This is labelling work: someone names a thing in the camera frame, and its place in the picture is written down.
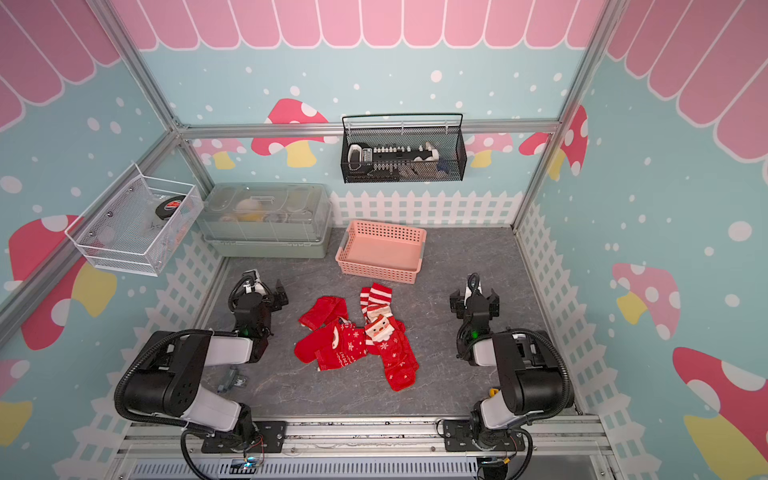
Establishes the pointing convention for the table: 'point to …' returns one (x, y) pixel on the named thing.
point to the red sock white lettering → (333, 341)
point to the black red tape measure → (166, 209)
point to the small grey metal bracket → (233, 380)
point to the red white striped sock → (375, 301)
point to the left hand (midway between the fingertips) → (266, 287)
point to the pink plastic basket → (381, 251)
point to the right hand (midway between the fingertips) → (476, 289)
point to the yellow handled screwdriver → (493, 391)
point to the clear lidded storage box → (268, 220)
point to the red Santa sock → (387, 338)
